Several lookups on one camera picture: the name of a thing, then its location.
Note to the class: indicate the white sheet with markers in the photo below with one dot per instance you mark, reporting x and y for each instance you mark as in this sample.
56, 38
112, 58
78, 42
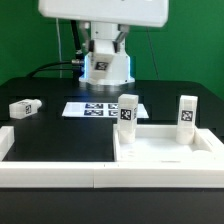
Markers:
101, 110

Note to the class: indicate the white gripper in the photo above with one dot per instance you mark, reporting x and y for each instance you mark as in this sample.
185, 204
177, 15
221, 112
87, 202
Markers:
150, 13

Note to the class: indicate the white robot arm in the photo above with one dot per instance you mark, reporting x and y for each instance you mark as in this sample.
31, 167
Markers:
104, 25

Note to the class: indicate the white square table top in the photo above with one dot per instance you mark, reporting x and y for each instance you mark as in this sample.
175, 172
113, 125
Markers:
157, 143

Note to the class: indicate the white U-shaped obstacle fence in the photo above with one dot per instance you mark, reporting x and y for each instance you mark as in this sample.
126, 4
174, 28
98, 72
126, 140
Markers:
188, 174

